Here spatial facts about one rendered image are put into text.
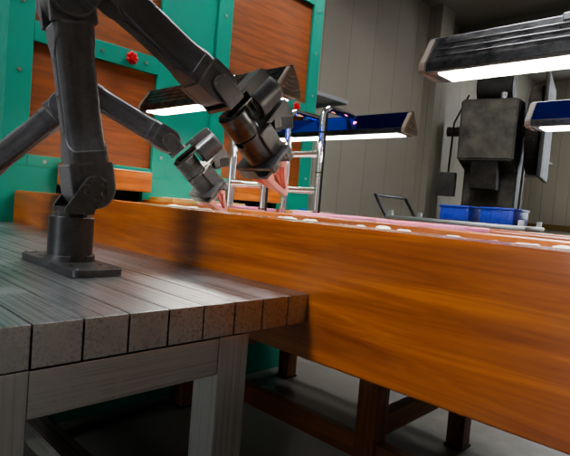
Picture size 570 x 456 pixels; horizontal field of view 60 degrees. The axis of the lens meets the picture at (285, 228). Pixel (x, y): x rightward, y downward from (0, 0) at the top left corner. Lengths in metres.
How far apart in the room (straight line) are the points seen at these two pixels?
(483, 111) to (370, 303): 5.28
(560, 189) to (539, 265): 8.82
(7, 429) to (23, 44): 1.36
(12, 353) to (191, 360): 0.19
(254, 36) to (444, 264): 1.80
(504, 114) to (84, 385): 5.51
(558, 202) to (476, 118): 3.81
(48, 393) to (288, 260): 0.35
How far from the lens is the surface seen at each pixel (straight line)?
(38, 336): 0.48
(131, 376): 0.54
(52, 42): 0.81
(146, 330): 0.53
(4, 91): 1.69
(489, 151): 5.77
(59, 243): 0.77
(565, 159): 9.38
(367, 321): 0.63
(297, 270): 0.69
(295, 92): 1.22
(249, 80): 0.92
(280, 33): 2.37
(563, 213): 9.31
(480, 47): 0.93
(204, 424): 0.64
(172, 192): 1.92
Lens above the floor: 0.79
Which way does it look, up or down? 3 degrees down
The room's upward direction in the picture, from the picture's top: 5 degrees clockwise
